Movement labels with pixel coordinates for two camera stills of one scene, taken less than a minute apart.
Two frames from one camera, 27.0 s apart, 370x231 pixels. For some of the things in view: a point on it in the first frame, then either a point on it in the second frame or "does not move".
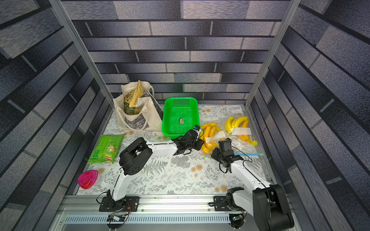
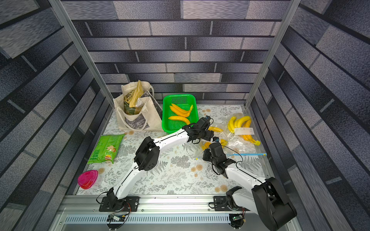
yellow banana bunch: (207, 129) does not move
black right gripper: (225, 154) -> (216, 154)
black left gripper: (200, 142) -> (209, 135)
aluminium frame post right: (289, 12) does not move
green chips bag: (106, 148) does not move
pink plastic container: (86, 179) does not move
